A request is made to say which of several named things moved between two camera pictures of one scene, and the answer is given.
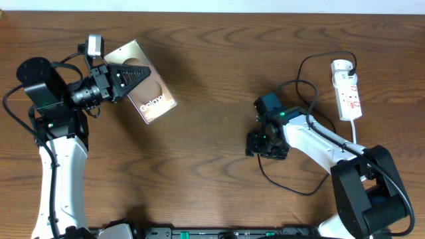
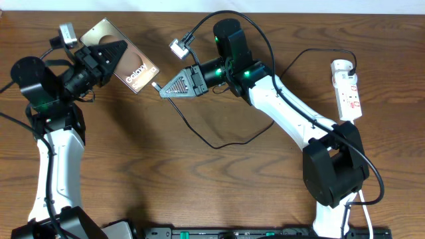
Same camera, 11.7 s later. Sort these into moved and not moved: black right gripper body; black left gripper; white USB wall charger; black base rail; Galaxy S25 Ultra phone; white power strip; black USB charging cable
Moved: black USB charging cable; black right gripper body; black left gripper; Galaxy S25 Ultra phone
Not moved: white USB wall charger; black base rail; white power strip
